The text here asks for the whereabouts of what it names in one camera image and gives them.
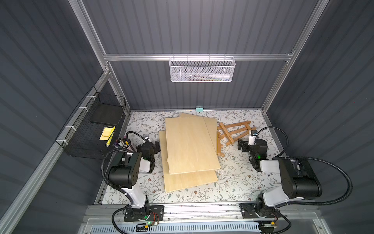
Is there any wooden easel frame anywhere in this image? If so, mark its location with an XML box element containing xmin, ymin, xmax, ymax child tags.
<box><xmin>217</xmin><ymin>121</ymin><xmax>257</xmax><ymax>145</ymax></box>

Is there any plywood board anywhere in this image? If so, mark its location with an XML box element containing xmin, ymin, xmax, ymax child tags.
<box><xmin>159</xmin><ymin>131</ymin><xmax>218</xmax><ymax>192</ymax></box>
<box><xmin>175</xmin><ymin>113</ymin><xmax>217</xmax><ymax>157</ymax></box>
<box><xmin>165</xmin><ymin>117</ymin><xmax>221</xmax><ymax>175</ymax></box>

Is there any small wooden easel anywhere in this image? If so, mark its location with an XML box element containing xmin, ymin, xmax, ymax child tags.
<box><xmin>217</xmin><ymin>131</ymin><xmax>225</xmax><ymax>157</ymax></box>

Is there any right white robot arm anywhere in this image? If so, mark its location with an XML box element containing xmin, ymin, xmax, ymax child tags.
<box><xmin>238</xmin><ymin>130</ymin><xmax>322</xmax><ymax>217</ymax></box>

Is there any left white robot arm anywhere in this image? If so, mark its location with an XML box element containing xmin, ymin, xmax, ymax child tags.
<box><xmin>102</xmin><ymin>141</ymin><xmax>161</xmax><ymax>221</ymax></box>

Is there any pink pen cup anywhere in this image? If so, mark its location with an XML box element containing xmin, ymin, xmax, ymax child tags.
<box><xmin>114</xmin><ymin>138</ymin><xmax>133</xmax><ymax>152</ymax></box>

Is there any yellow ruler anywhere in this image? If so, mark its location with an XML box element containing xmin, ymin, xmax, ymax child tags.
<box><xmin>105</xmin><ymin>126</ymin><xmax>116</xmax><ymax>147</ymax></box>

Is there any yellow sticky note pad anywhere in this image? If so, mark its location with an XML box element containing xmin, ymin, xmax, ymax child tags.
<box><xmin>100</xmin><ymin>126</ymin><xmax>116</xmax><ymax>140</ymax></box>

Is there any white marker in basket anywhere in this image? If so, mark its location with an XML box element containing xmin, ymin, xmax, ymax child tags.
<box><xmin>209</xmin><ymin>74</ymin><xmax>231</xmax><ymax>81</ymax></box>

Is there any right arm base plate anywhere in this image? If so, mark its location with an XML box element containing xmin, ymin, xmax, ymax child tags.
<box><xmin>239</xmin><ymin>202</ymin><xmax>280</xmax><ymax>219</ymax></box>

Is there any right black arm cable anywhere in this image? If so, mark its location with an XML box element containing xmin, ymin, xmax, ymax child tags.
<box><xmin>256</xmin><ymin>125</ymin><xmax>354</xmax><ymax>234</ymax></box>

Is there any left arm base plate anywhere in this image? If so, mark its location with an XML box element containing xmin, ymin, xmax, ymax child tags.
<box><xmin>122</xmin><ymin>205</ymin><xmax>165</xmax><ymax>222</ymax></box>

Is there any black wire mesh basket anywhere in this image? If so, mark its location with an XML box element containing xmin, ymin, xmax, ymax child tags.
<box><xmin>56</xmin><ymin>88</ymin><xmax>126</xmax><ymax>160</ymax></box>

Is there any aluminium rail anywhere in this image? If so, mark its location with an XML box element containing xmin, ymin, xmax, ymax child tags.
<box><xmin>83</xmin><ymin>201</ymin><xmax>322</xmax><ymax>223</ymax></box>

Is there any white wire mesh basket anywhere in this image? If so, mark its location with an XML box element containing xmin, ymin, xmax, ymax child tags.
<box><xmin>168</xmin><ymin>56</ymin><xmax>236</xmax><ymax>82</ymax></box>

